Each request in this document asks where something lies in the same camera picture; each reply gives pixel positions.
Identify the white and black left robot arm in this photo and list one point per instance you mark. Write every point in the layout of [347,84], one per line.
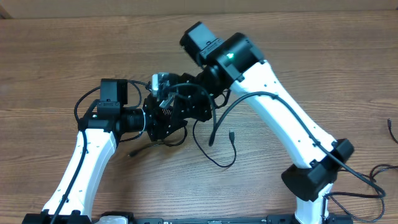
[99,134]

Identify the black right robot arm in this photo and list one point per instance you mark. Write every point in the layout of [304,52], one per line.
[239,65]

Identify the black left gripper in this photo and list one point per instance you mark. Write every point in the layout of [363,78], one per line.
[160,123]

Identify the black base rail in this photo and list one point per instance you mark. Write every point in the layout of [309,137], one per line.
[121,217]

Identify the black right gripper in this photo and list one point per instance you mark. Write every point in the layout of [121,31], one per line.
[190,111]

